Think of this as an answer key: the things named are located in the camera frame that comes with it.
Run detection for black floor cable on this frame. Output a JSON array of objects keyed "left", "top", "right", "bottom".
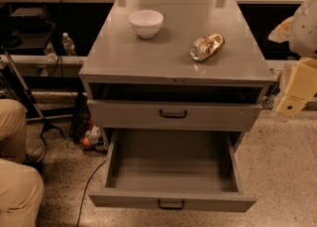
[{"left": 74, "top": 160, "right": 107, "bottom": 227}]

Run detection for grey metal drawer cabinet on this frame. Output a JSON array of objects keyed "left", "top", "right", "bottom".
[{"left": 79, "top": 0, "right": 273, "bottom": 147}]

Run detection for white ceramic bowl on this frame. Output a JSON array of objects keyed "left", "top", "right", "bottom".
[{"left": 129, "top": 10, "right": 163, "bottom": 39}]

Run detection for black tripod stand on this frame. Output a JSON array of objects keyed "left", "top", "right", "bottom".
[{"left": 1, "top": 51, "right": 65, "bottom": 144}]

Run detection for grey shoe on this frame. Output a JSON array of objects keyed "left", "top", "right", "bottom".
[{"left": 24, "top": 145, "right": 47, "bottom": 166}]

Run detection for grey drawer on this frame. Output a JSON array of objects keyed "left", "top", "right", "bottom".
[
  {"left": 87, "top": 100, "right": 262, "bottom": 132},
  {"left": 89, "top": 129, "right": 256, "bottom": 212}
]

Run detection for clear plastic water bottle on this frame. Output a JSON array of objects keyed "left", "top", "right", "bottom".
[{"left": 61, "top": 33, "right": 76, "bottom": 57}]

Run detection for grey top drawer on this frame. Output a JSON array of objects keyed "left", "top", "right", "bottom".
[{"left": 87, "top": 100, "right": 262, "bottom": 132}]

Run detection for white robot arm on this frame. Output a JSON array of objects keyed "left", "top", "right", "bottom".
[{"left": 268, "top": 0, "right": 317, "bottom": 118}]

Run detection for person's tan trouser legs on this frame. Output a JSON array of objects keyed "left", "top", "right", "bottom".
[{"left": 0, "top": 99, "right": 44, "bottom": 227}]

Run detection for black mesh bag with items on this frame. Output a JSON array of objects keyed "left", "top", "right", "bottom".
[{"left": 70, "top": 94, "right": 108, "bottom": 156}]

